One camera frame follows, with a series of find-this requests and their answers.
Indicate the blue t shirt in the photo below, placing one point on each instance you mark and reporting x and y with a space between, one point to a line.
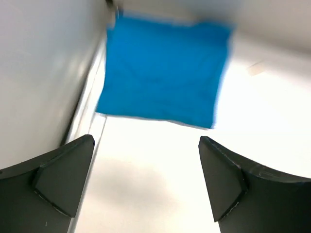
164 71

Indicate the aluminium frame rail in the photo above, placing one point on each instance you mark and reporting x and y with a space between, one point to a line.
85 111

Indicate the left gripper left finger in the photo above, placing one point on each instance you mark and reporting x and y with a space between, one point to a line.
42 195

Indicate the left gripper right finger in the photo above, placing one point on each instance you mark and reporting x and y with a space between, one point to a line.
247 197

